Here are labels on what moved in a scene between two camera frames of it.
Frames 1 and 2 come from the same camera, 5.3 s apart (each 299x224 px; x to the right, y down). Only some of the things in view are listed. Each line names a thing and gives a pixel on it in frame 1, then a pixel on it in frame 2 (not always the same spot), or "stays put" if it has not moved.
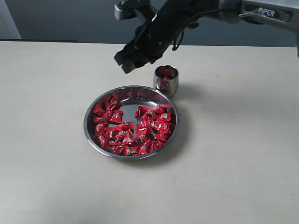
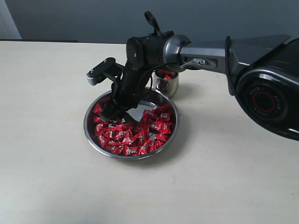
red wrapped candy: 99,111 stays put
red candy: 141,129 -> 142,136
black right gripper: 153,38 -> 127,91
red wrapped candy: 165,116 stays put
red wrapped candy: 103,142 stays put
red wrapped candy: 163,136 stays put
